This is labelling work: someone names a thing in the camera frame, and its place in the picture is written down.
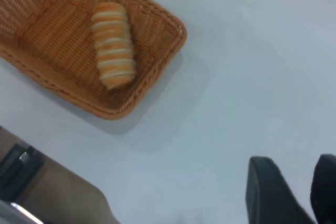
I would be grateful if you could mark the black metal stand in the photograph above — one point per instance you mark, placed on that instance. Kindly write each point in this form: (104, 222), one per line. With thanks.
(15, 171)

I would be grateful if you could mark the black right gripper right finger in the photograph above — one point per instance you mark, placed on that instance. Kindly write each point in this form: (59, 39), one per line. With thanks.
(325, 190)

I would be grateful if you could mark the striped orange bread roll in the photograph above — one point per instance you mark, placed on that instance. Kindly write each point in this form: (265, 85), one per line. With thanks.
(114, 48)

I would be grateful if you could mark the silver metal rail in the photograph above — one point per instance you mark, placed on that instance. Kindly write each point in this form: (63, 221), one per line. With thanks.
(23, 212)

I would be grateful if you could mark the woven orange wicker basket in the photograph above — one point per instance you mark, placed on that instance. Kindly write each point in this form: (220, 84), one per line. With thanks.
(57, 37)

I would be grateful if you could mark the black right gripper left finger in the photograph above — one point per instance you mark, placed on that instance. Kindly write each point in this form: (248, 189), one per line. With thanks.
(270, 195)

